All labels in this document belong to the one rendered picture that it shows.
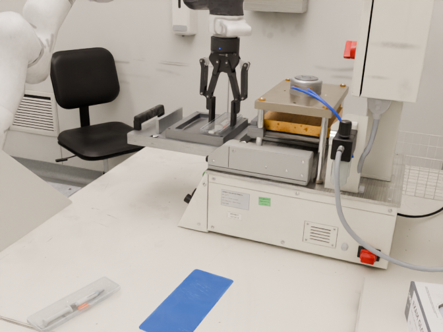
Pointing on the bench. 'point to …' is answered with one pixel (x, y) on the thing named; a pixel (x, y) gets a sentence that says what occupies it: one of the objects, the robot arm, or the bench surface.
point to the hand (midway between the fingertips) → (223, 112)
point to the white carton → (424, 307)
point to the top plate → (304, 97)
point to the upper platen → (296, 126)
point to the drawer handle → (147, 116)
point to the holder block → (193, 132)
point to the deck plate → (370, 193)
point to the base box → (291, 219)
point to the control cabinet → (383, 81)
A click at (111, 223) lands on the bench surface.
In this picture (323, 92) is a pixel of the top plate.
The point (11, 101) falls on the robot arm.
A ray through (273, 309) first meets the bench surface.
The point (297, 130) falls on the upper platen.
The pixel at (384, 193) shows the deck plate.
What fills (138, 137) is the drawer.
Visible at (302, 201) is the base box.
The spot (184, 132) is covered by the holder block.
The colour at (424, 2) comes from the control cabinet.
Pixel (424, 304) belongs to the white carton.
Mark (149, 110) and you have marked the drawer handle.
